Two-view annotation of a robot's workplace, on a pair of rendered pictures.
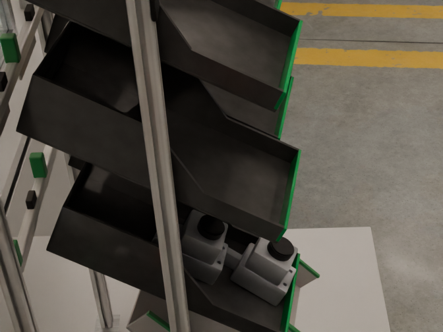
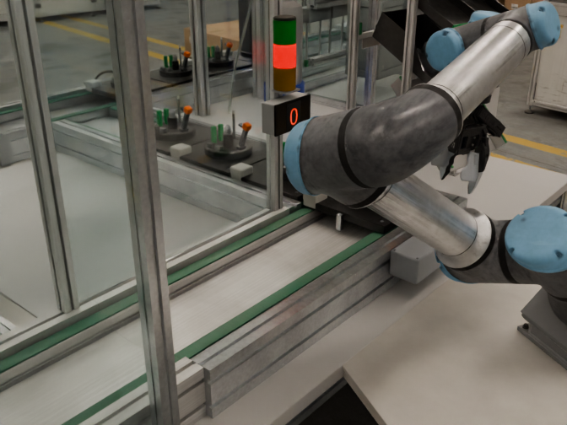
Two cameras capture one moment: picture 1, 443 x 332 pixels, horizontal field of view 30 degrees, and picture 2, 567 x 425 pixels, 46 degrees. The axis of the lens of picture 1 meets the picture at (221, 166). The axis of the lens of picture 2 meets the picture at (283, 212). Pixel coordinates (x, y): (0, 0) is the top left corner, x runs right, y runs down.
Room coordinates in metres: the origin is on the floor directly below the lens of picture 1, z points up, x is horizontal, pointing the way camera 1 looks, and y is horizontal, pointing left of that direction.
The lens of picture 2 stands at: (-0.93, -0.73, 1.65)
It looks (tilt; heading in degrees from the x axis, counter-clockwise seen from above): 25 degrees down; 38
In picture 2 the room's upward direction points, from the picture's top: straight up
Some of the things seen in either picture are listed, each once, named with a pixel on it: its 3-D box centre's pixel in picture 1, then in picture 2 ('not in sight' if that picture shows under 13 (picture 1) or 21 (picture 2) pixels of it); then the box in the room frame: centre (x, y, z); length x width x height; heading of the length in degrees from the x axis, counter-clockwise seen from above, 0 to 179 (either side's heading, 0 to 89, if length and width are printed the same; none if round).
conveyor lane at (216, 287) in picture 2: not in sight; (284, 259); (0.10, 0.07, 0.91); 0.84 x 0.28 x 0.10; 177
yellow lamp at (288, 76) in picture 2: not in sight; (284, 78); (0.22, 0.16, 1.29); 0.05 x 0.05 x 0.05
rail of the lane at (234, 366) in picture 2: not in sight; (355, 279); (0.12, -0.11, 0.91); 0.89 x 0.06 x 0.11; 177
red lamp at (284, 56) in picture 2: not in sight; (284, 55); (0.22, 0.16, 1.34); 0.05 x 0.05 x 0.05
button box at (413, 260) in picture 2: not in sight; (428, 249); (0.31, -0.18, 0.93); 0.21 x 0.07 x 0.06; 177
